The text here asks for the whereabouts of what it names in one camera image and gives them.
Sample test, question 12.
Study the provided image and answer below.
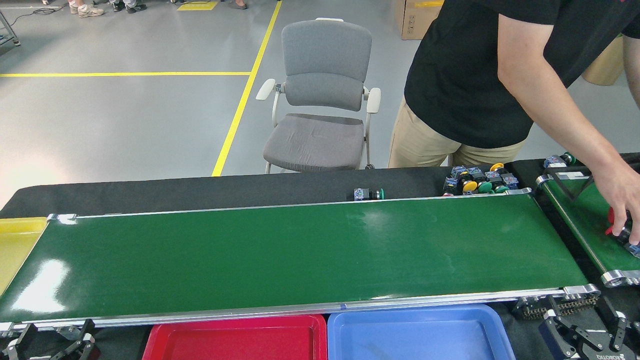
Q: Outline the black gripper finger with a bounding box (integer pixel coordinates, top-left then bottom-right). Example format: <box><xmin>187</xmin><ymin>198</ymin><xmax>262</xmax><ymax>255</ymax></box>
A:
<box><xmin>5</xmin><ymin>324</ymin><xmax>37</xmax><ymax>360</ymax></box>
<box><xmin>50</xmin><ymin>320</ymin><xmax>98</xmax><ymax>360</ymax></box>

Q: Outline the brown cardboard box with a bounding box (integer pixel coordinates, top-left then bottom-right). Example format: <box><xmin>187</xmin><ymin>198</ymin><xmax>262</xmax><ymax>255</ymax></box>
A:
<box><xmin>396</xmin><ymin>0</ymin><xmax>445</xmax><ymax>41</ymax></box>

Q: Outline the long green conveyor belt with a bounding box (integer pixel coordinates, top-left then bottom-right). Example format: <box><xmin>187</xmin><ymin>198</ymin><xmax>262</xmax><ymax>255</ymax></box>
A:
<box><xmin>0</xmin><ymin>187</ymin><xmax>601</xmax><ymax>336</ymax></box>

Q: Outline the person's right hand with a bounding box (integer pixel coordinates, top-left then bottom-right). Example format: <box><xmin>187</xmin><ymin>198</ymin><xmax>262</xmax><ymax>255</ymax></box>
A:
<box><xmin>592</xmin><ymin>157</ymin><xmax>640</xmax><ymax>246</ymax></box>

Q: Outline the blue plastic tray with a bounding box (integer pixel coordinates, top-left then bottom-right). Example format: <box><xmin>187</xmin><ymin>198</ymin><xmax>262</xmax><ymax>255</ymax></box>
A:
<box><xmin>327</xmin><ymin>304</ymin><xmax>516</xmax><ymax>360</ymax></box>

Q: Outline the grey office chair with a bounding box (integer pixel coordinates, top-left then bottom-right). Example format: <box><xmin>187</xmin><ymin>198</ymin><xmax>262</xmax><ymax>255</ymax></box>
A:
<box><xmin>256</xmin><ymin>18</ymin><xmax>382</xmax><ymax>175</ymax></box>

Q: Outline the yellow plastic tray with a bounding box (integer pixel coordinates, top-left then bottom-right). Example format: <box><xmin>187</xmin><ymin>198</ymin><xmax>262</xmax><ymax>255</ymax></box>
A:
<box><xmin>0</xmin><ymin>216</ymin><xmax>49</xmax><ymax>296</ymax></box>

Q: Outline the conveyor drive chain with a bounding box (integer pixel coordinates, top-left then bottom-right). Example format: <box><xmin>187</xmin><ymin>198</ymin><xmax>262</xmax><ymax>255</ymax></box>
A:
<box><xmin>515</xmin><ymin>292</ymin><xmax>601</xmax><ymax>321</ymax></box>

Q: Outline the black cable loop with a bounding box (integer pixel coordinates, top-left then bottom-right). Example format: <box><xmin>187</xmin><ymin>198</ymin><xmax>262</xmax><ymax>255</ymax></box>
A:
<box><xmin>545</xmin><ymin>167</ymin><xmax>596</xmax><ymax>202</ymax></box>

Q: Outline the gold plant pot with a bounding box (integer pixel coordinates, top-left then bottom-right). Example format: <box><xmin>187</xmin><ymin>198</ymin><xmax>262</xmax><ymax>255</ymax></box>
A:
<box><xmin>581</xmin><ymin>34</ymin><xmax>626</xmax><ymax>87</ymax></box>

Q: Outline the red plastic tray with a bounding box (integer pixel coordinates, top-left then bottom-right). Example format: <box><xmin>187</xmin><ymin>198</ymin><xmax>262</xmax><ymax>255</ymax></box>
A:
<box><xmin>142</xmin><ymin>314</ymin><xmax>328</xmax><ymax>360</ymax></box>

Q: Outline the short green conveyor belt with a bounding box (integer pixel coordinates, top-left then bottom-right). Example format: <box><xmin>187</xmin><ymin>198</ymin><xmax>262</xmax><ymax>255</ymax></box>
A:
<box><xmin>536</xmin><ymin>170</ymin><xmax>640</xmax><ymax>289</ymax></box>

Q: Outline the metal rack frame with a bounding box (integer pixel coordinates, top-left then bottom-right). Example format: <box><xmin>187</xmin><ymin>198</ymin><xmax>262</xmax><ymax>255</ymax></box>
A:
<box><xmin>0</xmin><ymin>10</ymin><xmax>21</xmax><ymax>48</ymax></box>

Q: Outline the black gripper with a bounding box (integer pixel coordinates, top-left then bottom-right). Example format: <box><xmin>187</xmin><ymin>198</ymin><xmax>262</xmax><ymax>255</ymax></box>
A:
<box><xmin>539</xmin><ymin>295</ymin><xmax>640</xmax><ymax>360</ymax></box>

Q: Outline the black floor cable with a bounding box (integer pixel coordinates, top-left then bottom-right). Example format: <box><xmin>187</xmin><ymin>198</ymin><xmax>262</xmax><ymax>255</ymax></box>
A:
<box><xmin>12</xmin><ymin>5</ymin><xmax>68</xmax><ymax>26</ymax></box>

